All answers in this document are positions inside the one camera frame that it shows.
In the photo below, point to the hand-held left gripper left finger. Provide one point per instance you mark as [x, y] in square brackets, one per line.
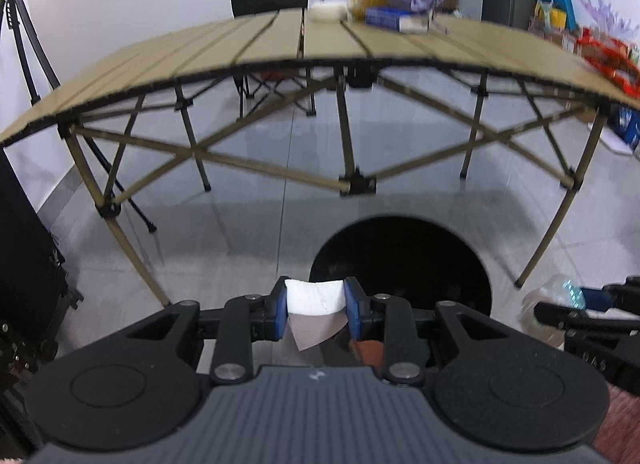
[281, 316]

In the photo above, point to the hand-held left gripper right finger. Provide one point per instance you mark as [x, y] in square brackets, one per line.
[352, 314]

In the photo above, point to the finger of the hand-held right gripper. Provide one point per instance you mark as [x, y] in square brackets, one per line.
[565, 316]
[597, 299]

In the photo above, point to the clear plastic bottle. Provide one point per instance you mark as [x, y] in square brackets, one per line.
[552, 294]

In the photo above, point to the white tissue paper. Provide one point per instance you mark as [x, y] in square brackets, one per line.
[315, 296]

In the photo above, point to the black round trash bin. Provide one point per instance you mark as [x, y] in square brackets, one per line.
[400, 254]

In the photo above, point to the red snack packets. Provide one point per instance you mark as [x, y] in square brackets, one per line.
[607, 59]

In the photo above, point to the black case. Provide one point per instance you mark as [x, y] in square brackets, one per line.
[25, 254]

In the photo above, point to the tan slatted folding table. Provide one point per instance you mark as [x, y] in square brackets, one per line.
[200, 49]

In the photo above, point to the purple decoration branch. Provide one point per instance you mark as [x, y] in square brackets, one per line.
[605, 14]

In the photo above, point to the blue gift bag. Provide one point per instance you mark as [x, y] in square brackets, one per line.
[564, 11]

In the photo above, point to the blue box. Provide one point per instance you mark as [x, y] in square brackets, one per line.
[387, 17]

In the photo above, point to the white foam cylinder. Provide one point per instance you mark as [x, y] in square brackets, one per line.
[325, 11]

